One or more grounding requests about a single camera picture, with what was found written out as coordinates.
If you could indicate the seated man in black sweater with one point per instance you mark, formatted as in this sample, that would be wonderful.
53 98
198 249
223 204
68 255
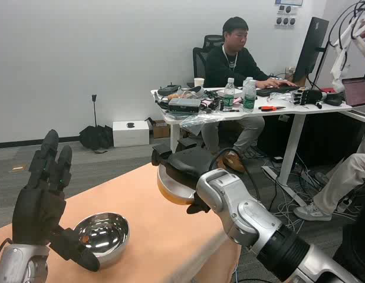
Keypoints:
232 85

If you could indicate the white desk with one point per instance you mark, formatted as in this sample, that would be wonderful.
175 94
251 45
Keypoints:
273 118

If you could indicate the open laptop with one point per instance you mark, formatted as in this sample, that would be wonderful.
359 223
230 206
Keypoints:
356 92

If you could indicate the black office chair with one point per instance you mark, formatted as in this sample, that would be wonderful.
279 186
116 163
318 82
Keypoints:
201 59

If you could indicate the black keyboard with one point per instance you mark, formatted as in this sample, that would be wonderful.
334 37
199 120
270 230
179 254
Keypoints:
276 90

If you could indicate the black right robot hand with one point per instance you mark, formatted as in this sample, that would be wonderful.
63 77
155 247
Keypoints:
185 165

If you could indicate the shiny steel bowl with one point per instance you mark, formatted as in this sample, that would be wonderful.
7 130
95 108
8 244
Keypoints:
104 236

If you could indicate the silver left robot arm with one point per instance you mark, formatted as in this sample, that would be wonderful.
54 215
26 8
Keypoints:
20 262

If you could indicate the white exoskeleton glove rig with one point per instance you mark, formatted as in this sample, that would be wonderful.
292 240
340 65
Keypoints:
351 38

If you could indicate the water bottle with green label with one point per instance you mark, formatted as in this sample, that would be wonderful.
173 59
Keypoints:
249 97
228 95

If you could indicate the black computer monitor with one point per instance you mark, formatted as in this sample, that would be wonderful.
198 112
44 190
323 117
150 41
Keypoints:
310 50

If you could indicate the black spare robot hand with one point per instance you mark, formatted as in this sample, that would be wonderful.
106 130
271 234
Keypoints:
307 97

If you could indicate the person in beige trousers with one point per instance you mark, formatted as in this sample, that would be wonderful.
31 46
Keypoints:
338 177

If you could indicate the black remote controller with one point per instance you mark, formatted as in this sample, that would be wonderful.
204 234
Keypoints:
169 89

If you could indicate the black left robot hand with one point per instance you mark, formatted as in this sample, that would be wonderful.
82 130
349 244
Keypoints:
37 206

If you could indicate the brown cardboard box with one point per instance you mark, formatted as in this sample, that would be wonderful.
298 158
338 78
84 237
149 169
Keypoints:
161 128

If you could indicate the grey electronics box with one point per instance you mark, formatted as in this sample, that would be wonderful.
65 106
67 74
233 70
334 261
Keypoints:
184 105

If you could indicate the white cardboard box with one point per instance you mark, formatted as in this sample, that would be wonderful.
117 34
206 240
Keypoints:
130 134

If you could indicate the clear plastic bag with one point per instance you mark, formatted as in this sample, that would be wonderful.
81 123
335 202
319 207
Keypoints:
200 119

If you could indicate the white wall switch panel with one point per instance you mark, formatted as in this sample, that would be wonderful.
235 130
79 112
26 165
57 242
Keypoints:
286 14

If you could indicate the white paper cup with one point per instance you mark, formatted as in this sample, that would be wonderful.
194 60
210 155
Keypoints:
199 82

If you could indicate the black bag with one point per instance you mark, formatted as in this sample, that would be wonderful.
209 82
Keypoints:
96 137

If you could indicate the steel bowl with orange inside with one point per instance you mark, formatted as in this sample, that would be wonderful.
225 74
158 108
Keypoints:
173 191

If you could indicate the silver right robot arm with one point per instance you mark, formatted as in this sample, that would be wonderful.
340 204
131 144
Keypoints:
259 227

